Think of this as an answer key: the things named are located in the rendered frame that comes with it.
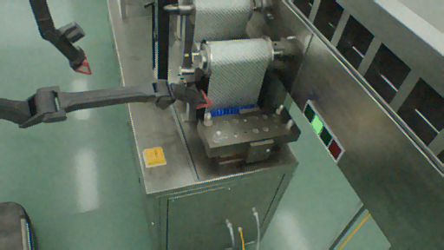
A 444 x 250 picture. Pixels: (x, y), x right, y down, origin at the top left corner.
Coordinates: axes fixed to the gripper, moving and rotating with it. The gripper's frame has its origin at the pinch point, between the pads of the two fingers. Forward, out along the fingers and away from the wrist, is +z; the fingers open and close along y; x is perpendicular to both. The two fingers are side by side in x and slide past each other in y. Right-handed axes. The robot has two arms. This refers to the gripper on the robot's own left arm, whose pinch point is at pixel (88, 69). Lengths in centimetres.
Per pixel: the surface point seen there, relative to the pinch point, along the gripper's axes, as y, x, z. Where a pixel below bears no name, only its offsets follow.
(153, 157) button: -48, -7, 18
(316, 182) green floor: -42, -72, 161
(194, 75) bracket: -31, -38, 8
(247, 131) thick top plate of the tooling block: -56, -44, 27
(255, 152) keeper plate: -63, -42, 32
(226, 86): -40, -47, 14
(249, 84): -41, -55, 20
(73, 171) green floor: 29, 69, 81
